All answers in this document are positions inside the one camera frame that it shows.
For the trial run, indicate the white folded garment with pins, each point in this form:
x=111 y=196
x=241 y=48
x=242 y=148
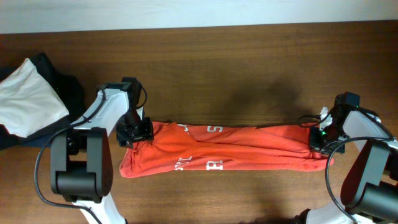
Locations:
x=28 y=102

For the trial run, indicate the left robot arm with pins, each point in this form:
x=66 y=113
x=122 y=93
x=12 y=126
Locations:
x=81 y=168

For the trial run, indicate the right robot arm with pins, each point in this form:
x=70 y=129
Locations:
x=364 y=197

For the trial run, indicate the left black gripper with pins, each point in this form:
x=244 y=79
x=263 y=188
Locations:
x=135 y=134

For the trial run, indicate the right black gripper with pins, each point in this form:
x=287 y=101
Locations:
x=319 y=143

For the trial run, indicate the black garment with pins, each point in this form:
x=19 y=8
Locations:
x=70 y=91

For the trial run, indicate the orange printed t-shirt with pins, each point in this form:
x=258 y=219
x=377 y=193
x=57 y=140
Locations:
x=182 y=147

